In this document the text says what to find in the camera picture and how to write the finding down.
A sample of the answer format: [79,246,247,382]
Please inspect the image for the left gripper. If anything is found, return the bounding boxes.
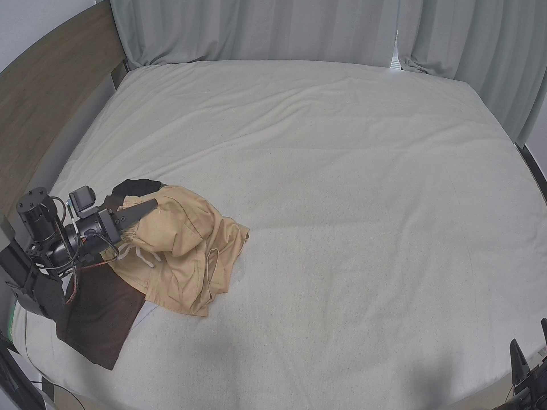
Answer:
[77,199,159,255]

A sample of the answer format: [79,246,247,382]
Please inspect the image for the white garment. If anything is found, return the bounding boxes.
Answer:
[130,299,160,331]

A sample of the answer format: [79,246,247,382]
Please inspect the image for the grey-green curtain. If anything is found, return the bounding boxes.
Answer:
[105,0,404,71]
[397,0,547,146]

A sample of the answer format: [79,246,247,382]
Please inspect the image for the black cable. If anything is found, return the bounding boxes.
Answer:
[77,232,121,268]

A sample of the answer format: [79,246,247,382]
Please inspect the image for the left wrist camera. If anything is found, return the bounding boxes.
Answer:
[68,186,105,229]

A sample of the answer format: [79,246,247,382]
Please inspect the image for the tan shorts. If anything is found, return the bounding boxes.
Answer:
[112,185,250,317]

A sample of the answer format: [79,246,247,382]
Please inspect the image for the black garment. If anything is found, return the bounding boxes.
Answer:
[112,179,162,200]

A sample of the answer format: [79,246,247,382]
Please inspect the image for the brown garment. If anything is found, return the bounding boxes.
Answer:
[56,192,148,370]

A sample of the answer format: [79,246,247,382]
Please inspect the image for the bed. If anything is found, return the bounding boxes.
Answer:
[0,0,547,410]

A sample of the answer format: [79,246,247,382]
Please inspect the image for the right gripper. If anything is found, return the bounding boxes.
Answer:
[510,318,547,410]

